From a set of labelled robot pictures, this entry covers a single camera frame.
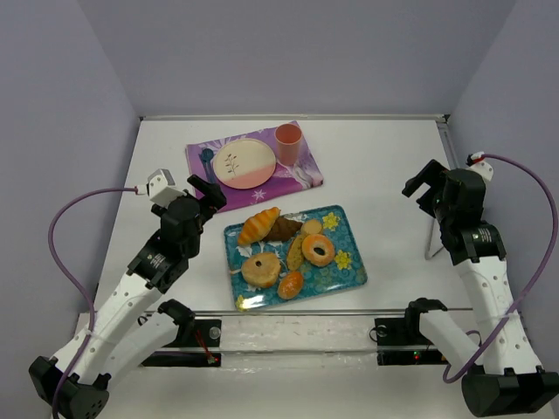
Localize metal tongs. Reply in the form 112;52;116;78
424;218;445;260

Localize orange glazed donut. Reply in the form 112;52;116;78
301;234;335;267

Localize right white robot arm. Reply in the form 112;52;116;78
403;153;558;417

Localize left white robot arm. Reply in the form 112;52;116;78
29;169;227;418

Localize dark chocolate bread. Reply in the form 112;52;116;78
263;216;303;242

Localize long seeded bread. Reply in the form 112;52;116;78
286;234;306;271

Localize blue plastic spoon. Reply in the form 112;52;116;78
199;148;216;183

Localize cream pink round plate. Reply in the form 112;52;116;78
212;138;276;189

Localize orange striped croissant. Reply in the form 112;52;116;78
238;207;280;247

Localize pink plastic cup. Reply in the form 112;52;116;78
274;123;302;166

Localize small round tan bun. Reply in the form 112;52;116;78
300;219;323;235

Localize orange sugared bun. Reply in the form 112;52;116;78
278;271;304;300

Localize teal floral tray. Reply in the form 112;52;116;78
224;205;368;312

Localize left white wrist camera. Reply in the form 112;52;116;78
146;168;184;208

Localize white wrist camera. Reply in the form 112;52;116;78
466;151;493;182
146;168;184;208

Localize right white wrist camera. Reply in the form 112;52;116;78
466;151;493;182

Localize tan ring donut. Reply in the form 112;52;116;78
241;252;281;288

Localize metal table rail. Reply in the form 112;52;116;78
143;308;475;317

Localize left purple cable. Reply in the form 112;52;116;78
47;186;141;419

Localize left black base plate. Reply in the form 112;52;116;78
141;319;222;367

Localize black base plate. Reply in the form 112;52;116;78
369;317;447;366
141;319;222;367

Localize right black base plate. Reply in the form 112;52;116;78
369;317;447;366

